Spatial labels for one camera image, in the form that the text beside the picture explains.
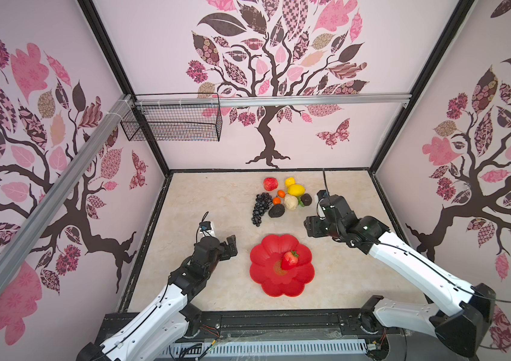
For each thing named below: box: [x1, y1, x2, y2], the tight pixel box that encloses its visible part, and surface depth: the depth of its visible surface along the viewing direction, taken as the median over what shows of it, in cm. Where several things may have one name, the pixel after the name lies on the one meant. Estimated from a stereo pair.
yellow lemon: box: [287, 183, 306, 198], surface depth 109 cm
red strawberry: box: [281, 249, 300, 271], surface depth 87 cm
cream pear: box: [283, 194, 299, 211], surface depth 105 cm
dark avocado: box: [268, 203, 286, 219], surface depth 102 cm
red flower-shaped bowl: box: [249, 234, 315, 298], surface depth 87 cm
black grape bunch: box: [250, 192, 273, 227], surface depth 102 cm
